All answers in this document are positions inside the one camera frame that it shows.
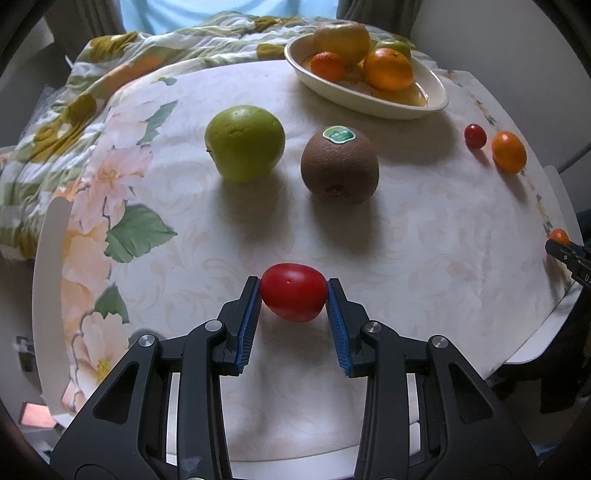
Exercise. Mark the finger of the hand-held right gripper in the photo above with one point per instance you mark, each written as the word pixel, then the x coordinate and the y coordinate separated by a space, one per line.
pixel 575 263

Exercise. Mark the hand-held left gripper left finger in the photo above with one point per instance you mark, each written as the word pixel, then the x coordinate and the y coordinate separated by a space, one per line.
pixel 247 323

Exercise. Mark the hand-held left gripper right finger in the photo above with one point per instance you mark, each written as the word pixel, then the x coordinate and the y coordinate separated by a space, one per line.
pixel 339 334

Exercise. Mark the small orange cherry tomato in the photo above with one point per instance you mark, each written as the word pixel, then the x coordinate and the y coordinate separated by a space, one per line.
pixel 559 236

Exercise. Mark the red cherry tomato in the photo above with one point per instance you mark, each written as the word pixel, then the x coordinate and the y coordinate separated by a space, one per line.
pixel 474 136
pixel 291 290

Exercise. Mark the cream round plate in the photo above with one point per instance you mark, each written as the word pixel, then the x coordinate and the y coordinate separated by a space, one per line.
pixel 351 99

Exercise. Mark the small mandarin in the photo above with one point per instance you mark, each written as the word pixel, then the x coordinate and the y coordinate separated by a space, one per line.
pixel 328 66

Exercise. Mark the small green apple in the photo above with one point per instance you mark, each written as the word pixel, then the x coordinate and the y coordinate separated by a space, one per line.
pixel 398 47

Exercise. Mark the yellow apple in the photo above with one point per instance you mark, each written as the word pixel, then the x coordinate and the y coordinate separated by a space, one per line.
pixel 341 39

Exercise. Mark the white floral tablecloth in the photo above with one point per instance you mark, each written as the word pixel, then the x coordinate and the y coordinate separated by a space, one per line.
pixel 438 230

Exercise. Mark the brown kiwi with green sticker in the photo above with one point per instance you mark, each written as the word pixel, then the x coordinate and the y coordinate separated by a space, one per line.
pixel 339 168

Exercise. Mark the large green apple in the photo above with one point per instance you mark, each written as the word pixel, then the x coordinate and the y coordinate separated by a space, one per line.
pixel 244 141

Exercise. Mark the green yellow floral blanket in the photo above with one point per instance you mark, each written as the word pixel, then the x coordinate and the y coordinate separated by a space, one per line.
pixel 46 138

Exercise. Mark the grey-brown curtain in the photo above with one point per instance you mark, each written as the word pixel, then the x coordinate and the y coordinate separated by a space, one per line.
pixel 92 14
pixel 383 14

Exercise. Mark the light blue window cloth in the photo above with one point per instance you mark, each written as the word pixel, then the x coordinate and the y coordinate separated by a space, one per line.
pixel 207 9

